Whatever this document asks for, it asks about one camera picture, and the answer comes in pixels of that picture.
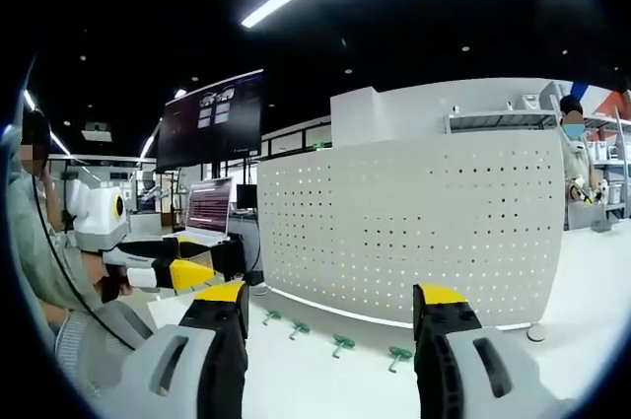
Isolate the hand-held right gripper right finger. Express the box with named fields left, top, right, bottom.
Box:
left=412, top=282, right=568, bottom=419

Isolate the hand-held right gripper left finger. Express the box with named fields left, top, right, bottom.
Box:
left=105, top=280, right=251, bottom=419

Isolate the white perforated mounting plate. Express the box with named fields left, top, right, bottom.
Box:
left=256, top=129, right=566, bottom=332

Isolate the person's left hand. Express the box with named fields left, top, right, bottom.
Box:
left=88, top=253, right=135, bottom=305

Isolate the black box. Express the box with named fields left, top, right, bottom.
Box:
left=210, top=235, right=247, bottom=283

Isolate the person in grey-green jacket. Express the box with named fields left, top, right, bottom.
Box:
left=5, top=140, right=155, bottom=393

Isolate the open white laptop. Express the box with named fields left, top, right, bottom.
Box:
left=173, top=175, right=234, bottom=245

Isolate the ceiling projector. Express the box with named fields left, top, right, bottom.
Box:
left=80, top=121, right=113, bottom=143

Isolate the small black monitor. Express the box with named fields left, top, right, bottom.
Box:
left=236, top=183, right=258, bottom=212

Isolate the white partition block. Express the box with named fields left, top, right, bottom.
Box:
left=329, top=85, right=448, bottom=148

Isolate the grey metal shelf rack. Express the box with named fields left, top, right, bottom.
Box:
left=443, top=109, right=564, bottom=135

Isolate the white storage shelf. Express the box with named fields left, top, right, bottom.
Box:
left=581, top=115, right=631, bottom=221

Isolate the large dark wall screen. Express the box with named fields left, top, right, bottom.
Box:
left=155, top=68, right=265, bottom=175

